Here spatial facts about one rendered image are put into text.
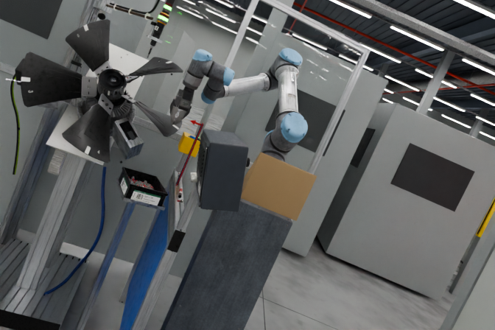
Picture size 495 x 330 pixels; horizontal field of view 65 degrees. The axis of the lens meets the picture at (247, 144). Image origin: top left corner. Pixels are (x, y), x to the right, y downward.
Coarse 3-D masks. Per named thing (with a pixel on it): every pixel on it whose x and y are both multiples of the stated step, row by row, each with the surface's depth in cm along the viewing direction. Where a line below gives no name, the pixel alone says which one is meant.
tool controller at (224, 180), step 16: (208, 144) 105; (224, 144) 104; (240, 144) 107; (208, 160) 104; (224, 160) 105; (240, 160) 106; (192, 176) 122; (208, 176) 105; (224, 176) 106; (240, 176) 107; (208, 192) 106; (224, 192) 107; (240, 192) 108; (208, 208) 107; (224, 208) 108
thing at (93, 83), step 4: (84, 80) 168; (92, 80) 170; (96, 80) 171; (84, 84) 169; (88, 84) 170; (92, 84) 170; (96, 84) 171; (84, 88) 170; (88, 88) 171; (92, 88) 171; (84, 92) 170; (92, 92) 172
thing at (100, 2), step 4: (96, 0) 213; (100, 0) 210; (104, 0) 209; (108, 0) 211; (96, 4) 211; (100, 4) 209; (104, 4) 210; (96, 8) 215; (100, 8) 209; (104, 8) 211; (108, 8) 212; (112, 8) 213; (108, 12) 213
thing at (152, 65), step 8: (144, 64) 195; (152, 64) 193; (160, 64) 192; (168, 64) 192; (136, 72) 184; (144, 72) 182; (152, 72) 182; (160, 72) 183; (168, 72) 185; (176, 72) 187
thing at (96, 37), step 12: (96, 24) 182; (108, 24) 182; (72, 36) 182; (84, 36) 181; (96, 36) 180; (108, 36) 180; (72, 48) 181; (84, 48) 180; (96, 48) 178; (108, 48) 178; (84, 60) 180; (96, 60) 178
